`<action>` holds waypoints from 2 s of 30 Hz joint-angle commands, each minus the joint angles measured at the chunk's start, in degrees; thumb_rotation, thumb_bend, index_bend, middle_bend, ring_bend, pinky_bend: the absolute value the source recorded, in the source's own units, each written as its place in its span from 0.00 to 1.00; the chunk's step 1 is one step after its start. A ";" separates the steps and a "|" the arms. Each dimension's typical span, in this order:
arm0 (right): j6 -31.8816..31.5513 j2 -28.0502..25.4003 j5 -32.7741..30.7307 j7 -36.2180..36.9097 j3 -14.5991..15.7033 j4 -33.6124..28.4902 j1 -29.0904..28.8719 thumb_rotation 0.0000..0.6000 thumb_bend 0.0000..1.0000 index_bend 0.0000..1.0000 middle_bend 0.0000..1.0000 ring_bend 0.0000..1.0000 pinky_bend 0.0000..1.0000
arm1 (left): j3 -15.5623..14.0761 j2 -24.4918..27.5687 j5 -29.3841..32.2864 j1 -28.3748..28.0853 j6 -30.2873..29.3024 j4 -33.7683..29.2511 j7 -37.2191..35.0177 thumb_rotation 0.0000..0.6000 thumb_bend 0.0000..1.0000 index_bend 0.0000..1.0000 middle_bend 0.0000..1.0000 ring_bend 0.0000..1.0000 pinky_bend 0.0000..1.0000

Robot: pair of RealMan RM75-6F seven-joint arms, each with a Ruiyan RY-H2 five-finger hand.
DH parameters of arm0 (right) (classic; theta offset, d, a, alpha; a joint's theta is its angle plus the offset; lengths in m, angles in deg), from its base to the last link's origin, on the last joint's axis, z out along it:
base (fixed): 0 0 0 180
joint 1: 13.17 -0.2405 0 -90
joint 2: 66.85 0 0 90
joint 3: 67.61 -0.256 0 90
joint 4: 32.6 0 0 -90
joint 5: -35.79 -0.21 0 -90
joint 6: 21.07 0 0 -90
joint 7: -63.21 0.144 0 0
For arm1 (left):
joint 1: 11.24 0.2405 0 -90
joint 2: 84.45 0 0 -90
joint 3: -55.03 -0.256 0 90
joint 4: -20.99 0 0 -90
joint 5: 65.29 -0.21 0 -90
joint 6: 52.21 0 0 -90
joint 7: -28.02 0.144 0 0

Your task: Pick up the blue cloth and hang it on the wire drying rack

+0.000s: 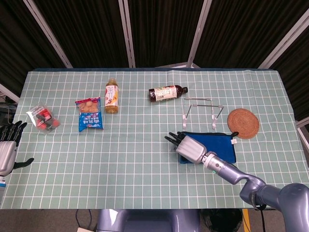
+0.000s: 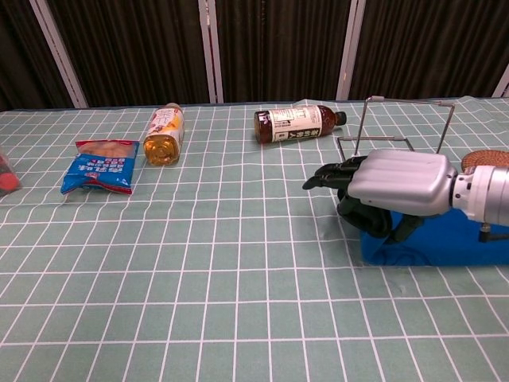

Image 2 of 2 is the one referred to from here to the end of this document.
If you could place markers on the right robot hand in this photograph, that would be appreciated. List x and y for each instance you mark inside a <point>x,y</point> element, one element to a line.
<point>401,179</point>

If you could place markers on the dark blue cloth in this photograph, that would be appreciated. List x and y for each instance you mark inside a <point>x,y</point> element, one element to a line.
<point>437,242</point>

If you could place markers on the round woven brown coaster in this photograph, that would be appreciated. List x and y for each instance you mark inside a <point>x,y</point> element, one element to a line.
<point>489,158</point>

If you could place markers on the dark tea bottle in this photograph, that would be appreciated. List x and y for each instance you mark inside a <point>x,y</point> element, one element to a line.
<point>290,123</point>

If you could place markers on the black pleated curtain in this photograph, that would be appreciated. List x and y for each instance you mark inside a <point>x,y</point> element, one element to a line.
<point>429,47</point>
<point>24,51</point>
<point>278,51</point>
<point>135,51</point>

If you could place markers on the green checkered tablecloth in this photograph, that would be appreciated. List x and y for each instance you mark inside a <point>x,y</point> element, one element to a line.
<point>199,278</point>

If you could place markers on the yellow tea bottle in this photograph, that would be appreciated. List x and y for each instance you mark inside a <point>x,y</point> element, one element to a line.
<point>163,147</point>

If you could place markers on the blue snack bag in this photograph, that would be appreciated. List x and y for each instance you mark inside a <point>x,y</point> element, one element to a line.
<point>99,171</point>

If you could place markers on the clear bag of red items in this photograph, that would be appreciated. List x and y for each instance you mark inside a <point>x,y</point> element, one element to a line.
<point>8,179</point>

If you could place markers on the white metal frame post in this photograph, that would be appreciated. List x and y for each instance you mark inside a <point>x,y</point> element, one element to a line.
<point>350,51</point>
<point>59,55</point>
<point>502,83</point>
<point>210,51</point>

